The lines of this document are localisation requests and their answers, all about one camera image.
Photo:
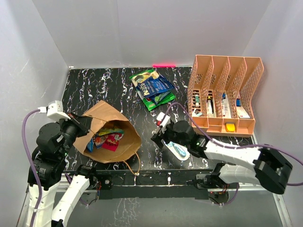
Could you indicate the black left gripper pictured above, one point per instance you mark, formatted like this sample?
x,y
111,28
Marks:
x,y
83,122

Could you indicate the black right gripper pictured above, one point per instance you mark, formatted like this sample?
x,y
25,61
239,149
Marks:
x,y
156,138

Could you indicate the blue sweet chilli chips bag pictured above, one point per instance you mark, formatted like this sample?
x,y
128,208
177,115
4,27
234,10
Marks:
x,y
90,145

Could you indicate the yellow green snack bag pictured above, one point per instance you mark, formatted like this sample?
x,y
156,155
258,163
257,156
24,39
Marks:
x,y
105,131

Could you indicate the brown paper bag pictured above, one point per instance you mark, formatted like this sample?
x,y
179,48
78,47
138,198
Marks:
x,y
106,116

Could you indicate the red snack packet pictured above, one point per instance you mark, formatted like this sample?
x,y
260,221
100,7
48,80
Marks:
x,y
112,141

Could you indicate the blue Burts chips bag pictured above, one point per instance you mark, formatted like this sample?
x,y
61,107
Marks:
x,y
159,97

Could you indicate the dark blue potato chips bag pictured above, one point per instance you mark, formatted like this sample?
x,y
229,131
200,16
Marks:
x,y
151,83

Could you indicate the green cassava chips bag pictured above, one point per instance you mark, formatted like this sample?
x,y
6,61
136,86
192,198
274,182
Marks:
x,y
149,104

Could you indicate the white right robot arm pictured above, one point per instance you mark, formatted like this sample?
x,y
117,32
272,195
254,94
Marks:
x,y
262,166

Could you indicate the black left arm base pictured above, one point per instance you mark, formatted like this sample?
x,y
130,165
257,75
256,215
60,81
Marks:
x,y
97,181

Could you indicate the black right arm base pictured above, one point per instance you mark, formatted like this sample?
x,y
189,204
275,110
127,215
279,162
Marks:
x,y
211,182

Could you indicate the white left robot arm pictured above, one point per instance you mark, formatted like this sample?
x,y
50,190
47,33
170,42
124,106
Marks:
x,y
47,164

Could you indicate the toothbrush blister pack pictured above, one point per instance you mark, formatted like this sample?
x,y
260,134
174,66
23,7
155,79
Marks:
x,y
180,152

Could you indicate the yellow item in organizer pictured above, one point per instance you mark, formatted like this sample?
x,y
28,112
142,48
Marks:
x,y
230,127

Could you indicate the orange plastic file organizer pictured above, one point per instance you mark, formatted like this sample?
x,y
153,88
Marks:
x,y
220,90

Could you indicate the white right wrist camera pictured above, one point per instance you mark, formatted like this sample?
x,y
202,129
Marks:
x,y
162,120

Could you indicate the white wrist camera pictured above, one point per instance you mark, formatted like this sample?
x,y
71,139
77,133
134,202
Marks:
x,y
162,120
54,111

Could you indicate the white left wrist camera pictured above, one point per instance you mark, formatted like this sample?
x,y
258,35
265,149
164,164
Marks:
x,y
54,111

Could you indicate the aluminium rail frame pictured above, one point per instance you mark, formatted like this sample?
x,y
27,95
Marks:
x,y
141,184

